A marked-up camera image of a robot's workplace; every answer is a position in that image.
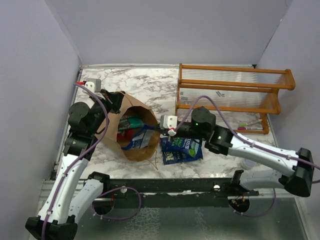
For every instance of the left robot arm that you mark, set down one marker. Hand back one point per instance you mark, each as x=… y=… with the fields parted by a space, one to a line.
x=58 y=218

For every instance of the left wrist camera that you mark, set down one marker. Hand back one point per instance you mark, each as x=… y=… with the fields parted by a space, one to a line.
x=93 y=84

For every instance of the blue white snack bag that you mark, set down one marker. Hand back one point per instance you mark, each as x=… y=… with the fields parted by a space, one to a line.
x=140 y=139

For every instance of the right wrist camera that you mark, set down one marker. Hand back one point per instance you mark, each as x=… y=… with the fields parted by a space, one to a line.
x=169 y=123

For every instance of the green marker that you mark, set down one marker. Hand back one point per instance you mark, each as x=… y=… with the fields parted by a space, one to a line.
x=251 y=123

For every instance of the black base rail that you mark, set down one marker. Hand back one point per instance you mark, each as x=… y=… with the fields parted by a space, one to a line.
x=168 y=192

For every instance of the pink marker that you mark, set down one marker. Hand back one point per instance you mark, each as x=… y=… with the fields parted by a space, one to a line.
x=250 y=128

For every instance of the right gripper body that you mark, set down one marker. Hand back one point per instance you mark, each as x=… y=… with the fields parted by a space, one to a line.
x=186 y=131

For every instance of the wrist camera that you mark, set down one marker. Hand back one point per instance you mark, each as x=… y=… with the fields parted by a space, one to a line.
x=169 y=123
x=93 y=84

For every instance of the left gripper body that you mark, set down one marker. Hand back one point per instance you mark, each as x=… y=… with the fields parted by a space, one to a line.
x=109 y=104

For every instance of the brown paper bag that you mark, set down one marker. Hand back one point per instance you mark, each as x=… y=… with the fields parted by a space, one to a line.
x=108 y=130

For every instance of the staple strip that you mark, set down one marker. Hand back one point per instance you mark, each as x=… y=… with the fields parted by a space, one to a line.
x=184 y=99
x=220 y=94

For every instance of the teal snack packet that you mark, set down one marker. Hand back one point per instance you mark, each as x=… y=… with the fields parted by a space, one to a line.
x=129 y=122

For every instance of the wooden shelf rack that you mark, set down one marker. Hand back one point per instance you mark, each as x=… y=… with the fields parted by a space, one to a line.
x=245 y=89

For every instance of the Kettle sea salt vinegar chips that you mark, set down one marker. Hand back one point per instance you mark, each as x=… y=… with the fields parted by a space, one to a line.
x=171 y=153

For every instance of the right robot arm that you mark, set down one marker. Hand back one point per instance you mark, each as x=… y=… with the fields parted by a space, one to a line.
x=287 y=169

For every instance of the red snack packet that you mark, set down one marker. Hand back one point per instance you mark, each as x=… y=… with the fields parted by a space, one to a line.
x=126 y=135

